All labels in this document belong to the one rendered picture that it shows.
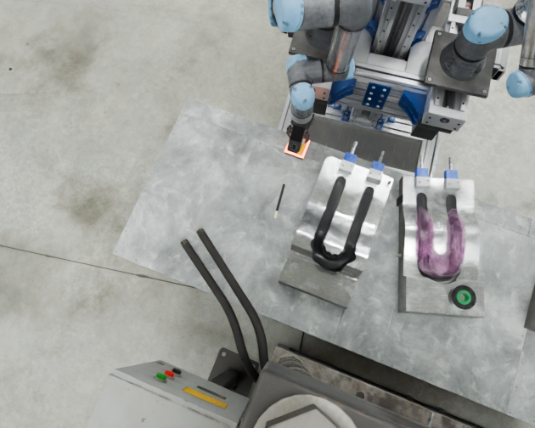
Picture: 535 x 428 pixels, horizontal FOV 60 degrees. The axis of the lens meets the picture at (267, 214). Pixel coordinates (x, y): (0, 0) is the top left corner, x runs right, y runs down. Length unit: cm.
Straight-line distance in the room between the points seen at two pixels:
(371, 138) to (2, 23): 246
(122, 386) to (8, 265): 194
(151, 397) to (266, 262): 80
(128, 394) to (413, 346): 104
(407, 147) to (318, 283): 115
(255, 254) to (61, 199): 149
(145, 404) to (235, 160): 106
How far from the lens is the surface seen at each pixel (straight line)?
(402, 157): 255
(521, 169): 299
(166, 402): 107
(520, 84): 146
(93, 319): 270
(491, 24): 167
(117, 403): 110
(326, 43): 175
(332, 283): 166
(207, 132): 190
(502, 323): 187
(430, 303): 167
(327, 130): 254
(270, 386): 50
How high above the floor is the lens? 250
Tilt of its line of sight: 75 degrees down
